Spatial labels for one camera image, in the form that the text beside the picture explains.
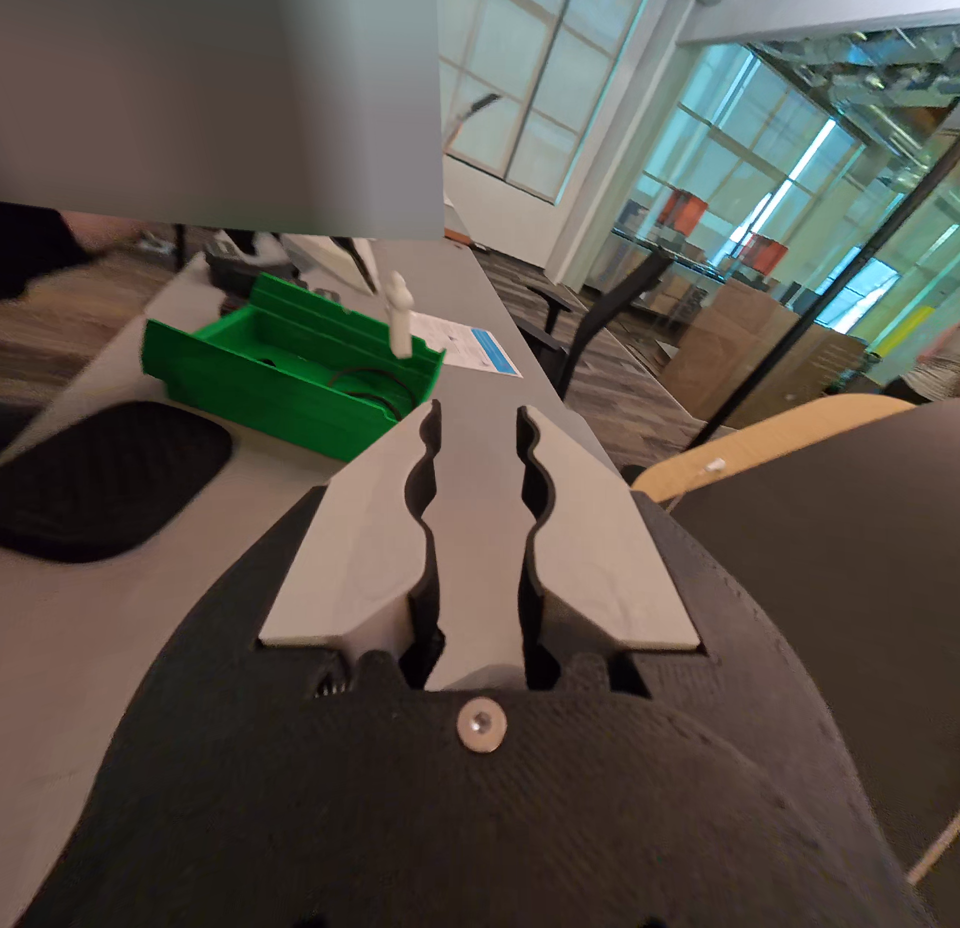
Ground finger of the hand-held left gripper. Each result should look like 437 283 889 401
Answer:
283 235 381 297

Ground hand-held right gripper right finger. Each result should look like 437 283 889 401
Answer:
516 404 702 691

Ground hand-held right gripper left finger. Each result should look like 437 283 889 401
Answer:
257 399 447 691

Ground small black device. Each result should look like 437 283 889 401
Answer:
202 239 262 297

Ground green plastic bin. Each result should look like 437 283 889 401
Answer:
141 271 449 464

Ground white and blue paper sheet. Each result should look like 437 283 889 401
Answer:
408 311 525 380

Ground black and white book stand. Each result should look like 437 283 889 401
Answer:
630 392 960 928

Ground black office chair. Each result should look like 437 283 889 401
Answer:
516 251 676 402

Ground black textured pad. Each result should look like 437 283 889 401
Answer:
0 400 235 567

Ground cardboard boxes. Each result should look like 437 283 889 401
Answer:
660 277 871 428

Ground black floor lamp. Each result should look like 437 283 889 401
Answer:
696 164 960 449

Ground orange box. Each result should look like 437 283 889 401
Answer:
660 187 710 237
738 232 790 277

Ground black cord loop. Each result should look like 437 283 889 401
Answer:
326 367 416 413

